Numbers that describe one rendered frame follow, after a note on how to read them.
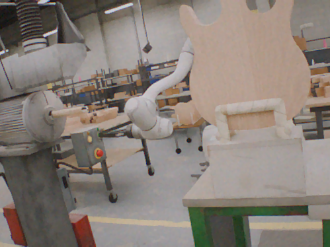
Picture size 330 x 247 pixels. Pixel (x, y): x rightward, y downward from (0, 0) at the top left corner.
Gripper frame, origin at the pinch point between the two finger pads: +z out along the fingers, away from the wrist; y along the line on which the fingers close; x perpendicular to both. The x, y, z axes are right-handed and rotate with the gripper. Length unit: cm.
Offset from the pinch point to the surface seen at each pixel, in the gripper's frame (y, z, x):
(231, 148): -53, -84, 2
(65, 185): -16.3, 23.8, -24.1
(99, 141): -0.8, 4.0, -3.3
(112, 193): 129, 109, -94
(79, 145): -12.5, 9.3, -2.3
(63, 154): -20.5, 14.2, -4.5
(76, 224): -21, 19, -47
